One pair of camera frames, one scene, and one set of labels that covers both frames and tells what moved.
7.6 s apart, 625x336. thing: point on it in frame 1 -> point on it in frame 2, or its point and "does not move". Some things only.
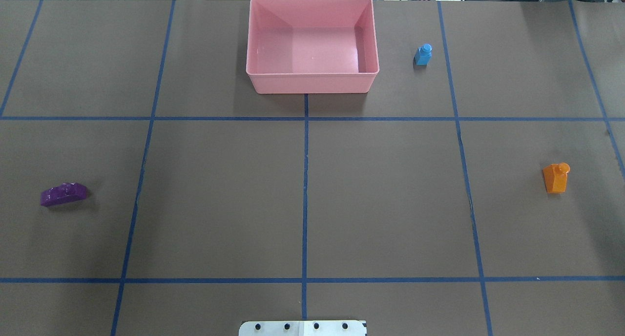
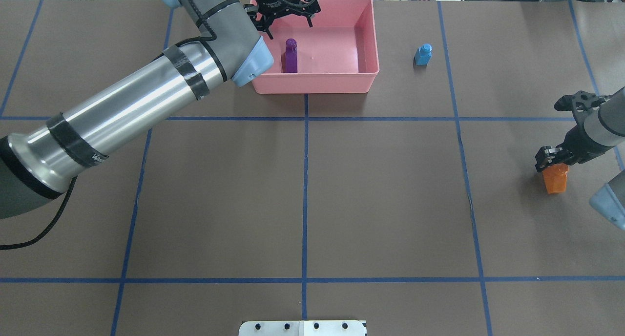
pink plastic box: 316,45 does not move
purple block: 66,192 -> 291,55
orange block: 555,176 does not move
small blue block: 423,54 does not move
